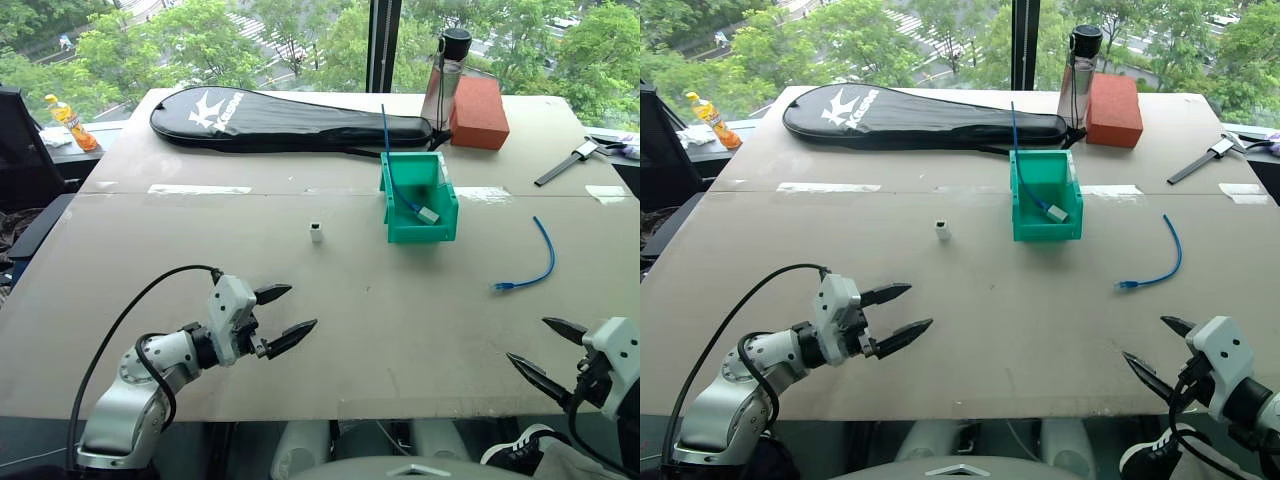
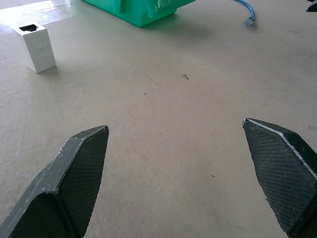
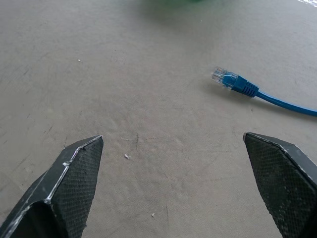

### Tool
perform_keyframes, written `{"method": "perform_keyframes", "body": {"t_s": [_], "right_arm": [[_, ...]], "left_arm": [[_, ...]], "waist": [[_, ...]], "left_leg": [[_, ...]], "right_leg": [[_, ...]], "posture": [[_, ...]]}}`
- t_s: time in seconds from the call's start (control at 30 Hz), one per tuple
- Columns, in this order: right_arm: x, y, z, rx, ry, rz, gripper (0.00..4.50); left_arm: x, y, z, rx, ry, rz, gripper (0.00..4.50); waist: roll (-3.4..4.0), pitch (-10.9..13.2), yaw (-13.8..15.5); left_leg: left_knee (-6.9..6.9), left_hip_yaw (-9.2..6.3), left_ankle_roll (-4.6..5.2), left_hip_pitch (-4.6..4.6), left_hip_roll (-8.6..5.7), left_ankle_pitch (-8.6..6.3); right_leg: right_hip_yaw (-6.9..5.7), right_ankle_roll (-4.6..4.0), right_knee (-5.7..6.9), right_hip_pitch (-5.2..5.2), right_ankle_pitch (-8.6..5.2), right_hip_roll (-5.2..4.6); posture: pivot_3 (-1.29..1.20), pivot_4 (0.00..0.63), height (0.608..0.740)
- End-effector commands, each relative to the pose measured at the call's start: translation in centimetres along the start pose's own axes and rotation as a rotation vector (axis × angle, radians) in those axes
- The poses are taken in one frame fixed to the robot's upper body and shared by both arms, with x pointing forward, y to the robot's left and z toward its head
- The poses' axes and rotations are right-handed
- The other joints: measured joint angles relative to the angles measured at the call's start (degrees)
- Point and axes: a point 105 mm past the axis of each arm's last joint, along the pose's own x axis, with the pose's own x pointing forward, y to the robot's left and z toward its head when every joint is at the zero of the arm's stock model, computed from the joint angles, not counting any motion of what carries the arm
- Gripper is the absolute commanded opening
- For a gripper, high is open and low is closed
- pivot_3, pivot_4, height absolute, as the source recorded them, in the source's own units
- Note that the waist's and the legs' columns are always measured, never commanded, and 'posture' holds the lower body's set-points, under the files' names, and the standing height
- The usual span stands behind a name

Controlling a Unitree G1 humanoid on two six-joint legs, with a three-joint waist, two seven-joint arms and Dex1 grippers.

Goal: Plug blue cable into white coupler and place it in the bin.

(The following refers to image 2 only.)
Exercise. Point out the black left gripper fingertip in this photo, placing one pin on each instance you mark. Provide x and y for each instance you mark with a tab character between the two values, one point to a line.
312	7

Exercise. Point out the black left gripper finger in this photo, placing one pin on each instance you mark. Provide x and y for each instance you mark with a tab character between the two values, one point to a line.
62	183
280	171

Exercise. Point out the white ethernet coupler block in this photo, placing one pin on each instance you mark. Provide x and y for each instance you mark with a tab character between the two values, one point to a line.
37	47

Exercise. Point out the green plastic box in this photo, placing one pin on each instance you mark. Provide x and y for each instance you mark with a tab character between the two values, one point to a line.
138	10

